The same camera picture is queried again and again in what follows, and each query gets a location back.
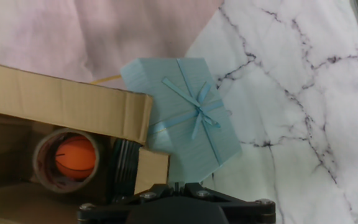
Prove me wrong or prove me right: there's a black ribbed object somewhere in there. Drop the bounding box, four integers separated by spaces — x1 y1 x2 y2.
106 138 142 203

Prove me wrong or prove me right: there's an orange mini basketball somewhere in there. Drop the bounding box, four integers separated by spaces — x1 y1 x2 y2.
55 135 98 180

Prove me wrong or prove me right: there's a light blue gift box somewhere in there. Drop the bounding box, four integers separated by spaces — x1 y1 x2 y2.
119 57 242 184

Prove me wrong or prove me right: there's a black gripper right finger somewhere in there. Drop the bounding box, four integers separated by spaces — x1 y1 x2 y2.
180 182 276 224

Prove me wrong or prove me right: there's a brown tape roll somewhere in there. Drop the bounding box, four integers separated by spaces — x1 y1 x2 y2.
32 128 101 194

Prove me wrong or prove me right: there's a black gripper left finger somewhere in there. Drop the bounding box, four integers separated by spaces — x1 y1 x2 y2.
76 183 177 224

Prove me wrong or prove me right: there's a marble pink black cloth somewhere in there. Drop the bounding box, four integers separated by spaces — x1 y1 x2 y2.
0 0 358 224

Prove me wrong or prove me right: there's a brown cardboard box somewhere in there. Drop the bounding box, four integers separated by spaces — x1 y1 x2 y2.
0 59 170 224

